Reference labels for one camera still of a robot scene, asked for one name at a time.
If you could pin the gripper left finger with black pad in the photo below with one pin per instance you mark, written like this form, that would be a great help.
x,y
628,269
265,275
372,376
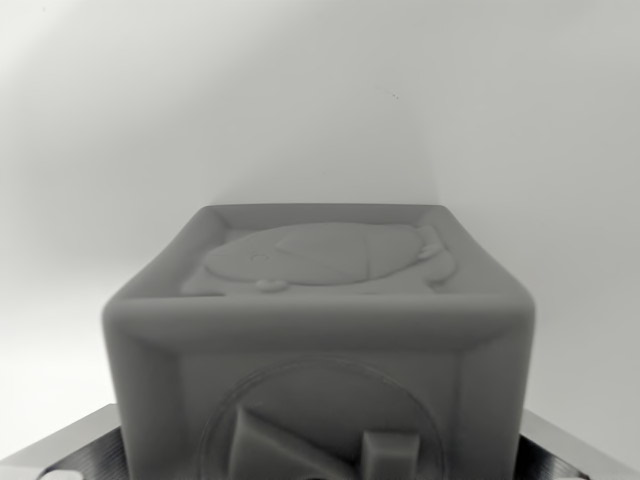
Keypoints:
x,y
85,450

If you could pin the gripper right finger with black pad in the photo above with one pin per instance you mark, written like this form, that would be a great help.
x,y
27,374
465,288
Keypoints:
x,y
555,455

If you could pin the grey embossed cube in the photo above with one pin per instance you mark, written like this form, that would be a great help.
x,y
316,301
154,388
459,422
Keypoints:
x,y
320,340

